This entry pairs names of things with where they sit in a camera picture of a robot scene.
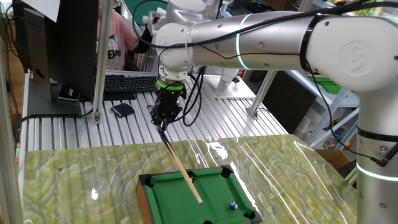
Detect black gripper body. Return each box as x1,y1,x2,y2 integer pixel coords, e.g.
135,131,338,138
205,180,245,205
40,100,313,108
154,86,187,121

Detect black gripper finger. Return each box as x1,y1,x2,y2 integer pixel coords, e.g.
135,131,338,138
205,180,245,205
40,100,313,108
162,105,184,131
147,104,162,127

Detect wooden pool cue black handle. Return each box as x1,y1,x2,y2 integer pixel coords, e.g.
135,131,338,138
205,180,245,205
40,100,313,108
157,124,204,205

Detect black sleeved forearm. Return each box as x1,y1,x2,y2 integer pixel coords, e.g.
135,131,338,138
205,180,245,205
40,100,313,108
133,26,154,54

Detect mini pool table green felt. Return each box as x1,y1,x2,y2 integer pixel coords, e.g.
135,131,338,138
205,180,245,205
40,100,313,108
136,164,262,224

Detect black computer mouse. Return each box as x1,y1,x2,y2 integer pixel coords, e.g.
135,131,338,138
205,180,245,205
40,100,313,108
110,102,136,118

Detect black keyboard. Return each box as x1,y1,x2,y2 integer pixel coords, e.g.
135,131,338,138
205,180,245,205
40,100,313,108
103,73,158,94

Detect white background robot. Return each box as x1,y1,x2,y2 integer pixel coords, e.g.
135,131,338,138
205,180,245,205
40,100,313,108
212,67,256,100

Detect person in pink shirt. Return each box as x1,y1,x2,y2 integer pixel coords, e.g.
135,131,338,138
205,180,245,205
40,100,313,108
98,0,154,72

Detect white handheld device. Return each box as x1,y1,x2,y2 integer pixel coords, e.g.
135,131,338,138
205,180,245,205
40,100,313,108
142,7,167,32

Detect black phone green case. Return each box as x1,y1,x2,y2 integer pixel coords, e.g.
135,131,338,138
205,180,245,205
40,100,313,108
57,84,81,103

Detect green board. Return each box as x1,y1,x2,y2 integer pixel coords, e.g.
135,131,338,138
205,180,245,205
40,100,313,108
124,0,169,26

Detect green marble pattern mat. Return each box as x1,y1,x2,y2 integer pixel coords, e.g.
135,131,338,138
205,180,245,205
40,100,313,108
20,133,358,224

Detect black computer monitor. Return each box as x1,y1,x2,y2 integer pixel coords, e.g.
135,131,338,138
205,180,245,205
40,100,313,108
12,0,100,118

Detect dark panel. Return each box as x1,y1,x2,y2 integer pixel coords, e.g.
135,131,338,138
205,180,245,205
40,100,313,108
262,71,317,134

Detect white paper sheet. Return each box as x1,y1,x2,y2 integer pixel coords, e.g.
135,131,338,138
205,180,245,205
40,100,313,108
21,0,63,23

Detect colourful toys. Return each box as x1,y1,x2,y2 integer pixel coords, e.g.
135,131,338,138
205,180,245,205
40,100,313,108
322,124,354,151

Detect open cardboard box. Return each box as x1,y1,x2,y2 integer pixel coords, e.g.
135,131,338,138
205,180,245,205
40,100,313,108
313,148,358,187

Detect white metal shelving rack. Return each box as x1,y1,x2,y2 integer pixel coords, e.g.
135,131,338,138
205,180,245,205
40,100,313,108
285,70,361,150

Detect black device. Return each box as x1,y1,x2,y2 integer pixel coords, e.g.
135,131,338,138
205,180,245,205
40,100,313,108
337,158,358,180

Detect colourful packages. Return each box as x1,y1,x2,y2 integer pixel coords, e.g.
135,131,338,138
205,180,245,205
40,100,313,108
334,0,385,17

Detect green wrist flange ring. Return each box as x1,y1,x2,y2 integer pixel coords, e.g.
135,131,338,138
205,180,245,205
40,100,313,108
155,79,186,91

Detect black hanging gripper cables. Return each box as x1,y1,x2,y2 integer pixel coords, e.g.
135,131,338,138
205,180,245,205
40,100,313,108
172,65,206,128

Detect black monitor cable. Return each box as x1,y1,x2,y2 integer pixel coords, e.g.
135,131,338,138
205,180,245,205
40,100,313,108
14,107,94,150

